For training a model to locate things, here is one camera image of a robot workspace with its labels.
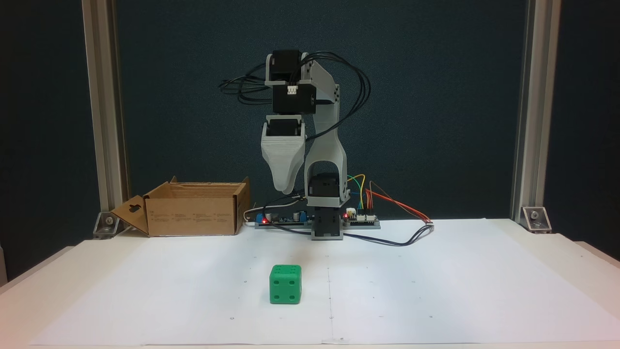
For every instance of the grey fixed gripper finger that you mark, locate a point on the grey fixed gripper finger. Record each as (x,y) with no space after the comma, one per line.
(285,165)

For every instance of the green die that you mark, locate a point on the green die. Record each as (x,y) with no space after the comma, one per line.
(286,286)

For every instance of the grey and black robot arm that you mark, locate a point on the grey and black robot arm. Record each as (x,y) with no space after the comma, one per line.
(327,160)

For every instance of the blue circuit board red LED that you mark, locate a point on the blue circuit board red LED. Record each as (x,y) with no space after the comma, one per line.
(283,219)

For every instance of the open cardboard box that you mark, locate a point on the open cardboard box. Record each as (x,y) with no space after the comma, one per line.
(193,215)

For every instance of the aluminium frame post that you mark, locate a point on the aluminium frame post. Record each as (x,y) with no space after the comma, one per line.
(104,97)
(535,97)

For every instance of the metal corner bracket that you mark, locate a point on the metal corner bracket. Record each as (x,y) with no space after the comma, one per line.
(106,225)
(535,219)

